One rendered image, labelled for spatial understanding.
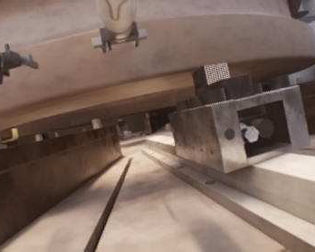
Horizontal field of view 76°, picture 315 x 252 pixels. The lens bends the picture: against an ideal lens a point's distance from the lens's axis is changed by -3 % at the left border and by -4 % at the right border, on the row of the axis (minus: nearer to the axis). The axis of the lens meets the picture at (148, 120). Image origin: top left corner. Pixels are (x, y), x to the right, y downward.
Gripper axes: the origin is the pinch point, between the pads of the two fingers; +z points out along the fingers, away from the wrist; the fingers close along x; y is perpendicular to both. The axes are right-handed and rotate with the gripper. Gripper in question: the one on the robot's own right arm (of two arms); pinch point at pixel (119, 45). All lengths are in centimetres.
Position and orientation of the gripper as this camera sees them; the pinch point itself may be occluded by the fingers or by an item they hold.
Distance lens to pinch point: 90.1
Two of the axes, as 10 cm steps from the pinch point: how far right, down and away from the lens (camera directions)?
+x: 9.7, -2.2, 1.1
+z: -1.1, 0.1, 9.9
